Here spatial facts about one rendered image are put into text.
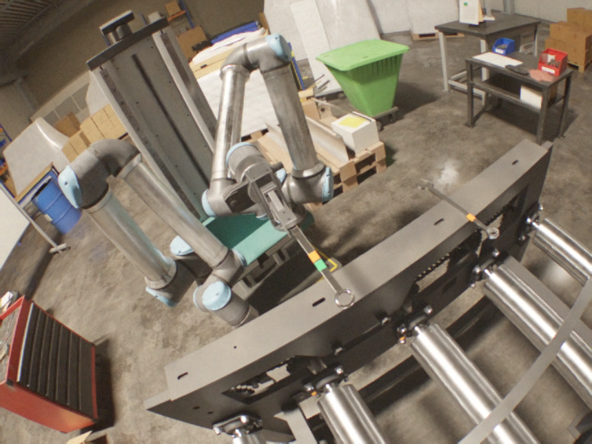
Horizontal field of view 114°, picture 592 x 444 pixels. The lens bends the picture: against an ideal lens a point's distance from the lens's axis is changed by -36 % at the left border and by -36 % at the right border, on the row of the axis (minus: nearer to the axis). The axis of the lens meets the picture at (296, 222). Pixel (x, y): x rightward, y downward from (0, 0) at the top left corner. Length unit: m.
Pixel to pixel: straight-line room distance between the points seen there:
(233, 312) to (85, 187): 0.56
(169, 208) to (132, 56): 0.63
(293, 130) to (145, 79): 0.63
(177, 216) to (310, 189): 0.58
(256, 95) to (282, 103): 2.63
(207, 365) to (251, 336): 0.12
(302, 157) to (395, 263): 0.70
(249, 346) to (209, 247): 0.45
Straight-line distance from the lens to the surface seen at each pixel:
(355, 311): 0.62
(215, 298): 0.87
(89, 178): 0.91
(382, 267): 0.62
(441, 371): 0.81
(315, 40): 4.09
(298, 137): 1.17
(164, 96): 1.27
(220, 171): 0.90
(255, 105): 3.80
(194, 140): 1.33
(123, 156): 0.93
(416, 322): 0.85
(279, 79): 1.11
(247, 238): 1.51
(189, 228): 0.96
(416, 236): 0.67
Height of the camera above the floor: 1.68
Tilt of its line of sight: 42 degrees down
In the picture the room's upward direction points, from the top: 24 degrees counter-clockwise
